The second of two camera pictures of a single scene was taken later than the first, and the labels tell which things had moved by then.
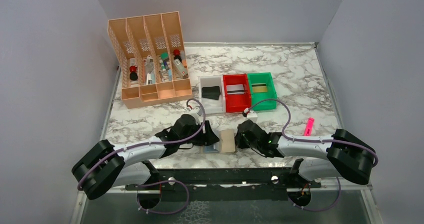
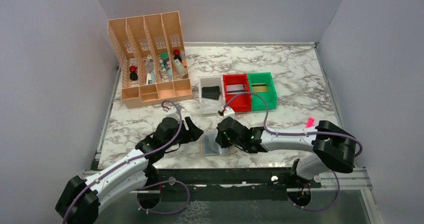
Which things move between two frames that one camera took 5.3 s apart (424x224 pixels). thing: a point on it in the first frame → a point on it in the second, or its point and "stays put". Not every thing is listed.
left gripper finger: x=210 y=137 → x=194 y=132
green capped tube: x=164 y=56 stays put
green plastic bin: x=262 y=87 stays put
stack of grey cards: x=226 y=144 stays put
